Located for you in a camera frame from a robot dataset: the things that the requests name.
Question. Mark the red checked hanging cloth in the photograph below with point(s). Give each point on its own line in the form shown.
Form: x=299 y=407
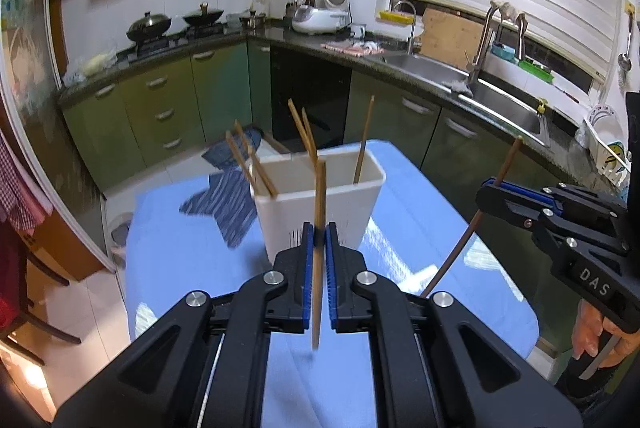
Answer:
x=20 y=193

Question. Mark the wall poster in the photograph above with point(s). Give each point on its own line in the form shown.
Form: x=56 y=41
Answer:
x=27 y=33

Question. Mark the tall steel faucet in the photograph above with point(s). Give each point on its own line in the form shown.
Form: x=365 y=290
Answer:
x=481 y=43

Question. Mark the small steel pot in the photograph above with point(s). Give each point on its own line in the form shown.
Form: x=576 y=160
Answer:
x=253 y=19

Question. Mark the white plastic utensil holder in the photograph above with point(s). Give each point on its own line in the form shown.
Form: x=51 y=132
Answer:
x=300 y=213

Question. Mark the short steel faucet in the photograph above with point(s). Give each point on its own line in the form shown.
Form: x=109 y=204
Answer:
x=411 y=23

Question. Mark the group of dark sauce bottles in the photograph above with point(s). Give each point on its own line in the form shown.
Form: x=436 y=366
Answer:
x=300 y=0

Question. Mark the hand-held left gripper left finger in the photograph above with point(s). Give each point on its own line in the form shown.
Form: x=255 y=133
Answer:
x=308 y=278

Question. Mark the green sponge tray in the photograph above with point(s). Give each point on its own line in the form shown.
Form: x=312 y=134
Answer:
x=525 y=65

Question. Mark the dark brown wooden chopstick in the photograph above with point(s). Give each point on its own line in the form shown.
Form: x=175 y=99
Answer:
x=460 y=243

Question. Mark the green kitchen base cabinets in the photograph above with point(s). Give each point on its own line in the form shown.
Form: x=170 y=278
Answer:
x=160 y=108

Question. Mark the large black lidded wok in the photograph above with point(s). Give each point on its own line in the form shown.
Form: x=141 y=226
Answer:
x=149 y=27

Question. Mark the red checked dish cloth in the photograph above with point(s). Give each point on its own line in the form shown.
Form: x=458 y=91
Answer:
x=350 y=48

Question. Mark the person's right hand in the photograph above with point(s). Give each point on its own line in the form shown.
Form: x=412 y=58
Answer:
x=585 y=333

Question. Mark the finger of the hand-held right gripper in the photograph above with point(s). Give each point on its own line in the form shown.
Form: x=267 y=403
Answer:
x=530 y=193
x=510 y=205

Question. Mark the white rice cooker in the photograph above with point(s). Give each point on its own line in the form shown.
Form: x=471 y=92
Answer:
x=317 y=20

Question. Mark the dark stone countertop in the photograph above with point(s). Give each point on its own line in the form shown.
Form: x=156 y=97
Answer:
x=385 y=68

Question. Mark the person's right forearm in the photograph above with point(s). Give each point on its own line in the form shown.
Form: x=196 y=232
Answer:
x=585 y=388

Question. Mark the yellow green tray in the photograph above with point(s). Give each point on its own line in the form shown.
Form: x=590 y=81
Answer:
x=395 y=15

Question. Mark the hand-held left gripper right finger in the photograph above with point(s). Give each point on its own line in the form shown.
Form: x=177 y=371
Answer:
x=332 y=278

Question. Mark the blue striped cloth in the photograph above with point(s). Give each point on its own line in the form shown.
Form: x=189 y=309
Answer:
x=225 y=203

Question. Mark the black gas stove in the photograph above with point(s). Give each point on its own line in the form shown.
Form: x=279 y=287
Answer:
x=185 y=39

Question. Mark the blue tablecloth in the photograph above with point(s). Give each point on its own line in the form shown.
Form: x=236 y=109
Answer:
x=175 y=268

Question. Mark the stainless steel sink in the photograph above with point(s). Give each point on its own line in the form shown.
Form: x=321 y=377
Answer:
x=435 y=68

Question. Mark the white rag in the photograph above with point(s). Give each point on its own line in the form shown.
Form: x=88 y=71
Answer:
x=507 y=10

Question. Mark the steel hanging ladle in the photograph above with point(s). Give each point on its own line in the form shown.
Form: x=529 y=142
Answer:
x=624 y=58

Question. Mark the clear oil bottle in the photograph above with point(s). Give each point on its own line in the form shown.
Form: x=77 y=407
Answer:
x=260 y=0

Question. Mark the dish rack with plates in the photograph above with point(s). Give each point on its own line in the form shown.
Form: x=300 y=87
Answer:
x=607 y=148

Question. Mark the wooden cutting board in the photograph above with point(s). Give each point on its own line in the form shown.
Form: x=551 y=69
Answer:
x=450 y=33

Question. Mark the light wooden chopstick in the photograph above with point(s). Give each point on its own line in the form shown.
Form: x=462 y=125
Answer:
x=310 y=133
x=301 y=128
x=320 y=198
x=245 y=158
x=254 y=163
x=363 y=138
x=252 y=148

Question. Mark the plastic bag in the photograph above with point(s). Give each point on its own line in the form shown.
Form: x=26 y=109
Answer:
x=92 y=68

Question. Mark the small black lidded wok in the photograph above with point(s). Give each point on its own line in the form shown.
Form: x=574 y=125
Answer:
x=202 y=15

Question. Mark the dark chair with red cushion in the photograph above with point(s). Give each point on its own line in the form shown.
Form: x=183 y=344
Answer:
x=10 y=298

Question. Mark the white mug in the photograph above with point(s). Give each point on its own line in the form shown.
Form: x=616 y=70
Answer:
x=358 y=30

